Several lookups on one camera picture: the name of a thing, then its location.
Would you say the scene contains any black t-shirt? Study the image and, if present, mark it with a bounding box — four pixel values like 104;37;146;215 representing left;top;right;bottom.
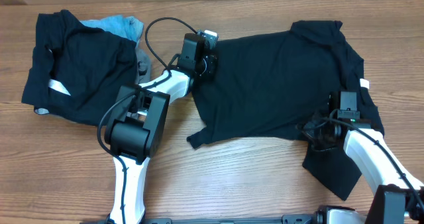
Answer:
186;20;385;201

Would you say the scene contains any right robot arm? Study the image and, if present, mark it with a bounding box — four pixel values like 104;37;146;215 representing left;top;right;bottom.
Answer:
297;91;423;224

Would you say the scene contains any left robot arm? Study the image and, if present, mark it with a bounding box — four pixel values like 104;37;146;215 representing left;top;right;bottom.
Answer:
97;30;219;223

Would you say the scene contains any folded grey garment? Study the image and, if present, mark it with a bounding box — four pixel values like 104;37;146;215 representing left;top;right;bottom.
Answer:
48;47;152;95

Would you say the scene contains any folded light blue garment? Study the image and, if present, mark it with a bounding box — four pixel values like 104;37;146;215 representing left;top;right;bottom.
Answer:
81;15;144;45

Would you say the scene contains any folded black shirt on pile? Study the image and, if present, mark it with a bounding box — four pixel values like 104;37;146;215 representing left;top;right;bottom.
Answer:
21;10;137;126

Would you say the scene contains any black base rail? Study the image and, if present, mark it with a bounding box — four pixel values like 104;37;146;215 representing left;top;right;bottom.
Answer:
79;213;319;224

